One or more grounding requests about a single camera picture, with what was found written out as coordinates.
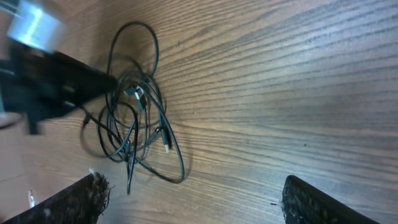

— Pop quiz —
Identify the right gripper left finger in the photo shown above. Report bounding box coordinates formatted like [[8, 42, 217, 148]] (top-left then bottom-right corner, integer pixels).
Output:
[[4, 172, 111, 224]]

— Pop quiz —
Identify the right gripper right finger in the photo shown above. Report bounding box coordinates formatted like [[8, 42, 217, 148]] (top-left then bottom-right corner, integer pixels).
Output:
[[281, 175, 377, 224]]

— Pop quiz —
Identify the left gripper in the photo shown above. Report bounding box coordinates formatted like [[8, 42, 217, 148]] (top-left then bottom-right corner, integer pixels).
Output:
[[1, 40, 118, 134]]

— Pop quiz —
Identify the black USB cable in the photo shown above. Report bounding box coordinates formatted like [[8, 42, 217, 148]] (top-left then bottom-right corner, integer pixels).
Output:
[[96, 73, 172, 196], [104, 21, 186, 184], [82, 83, 165, 164]]

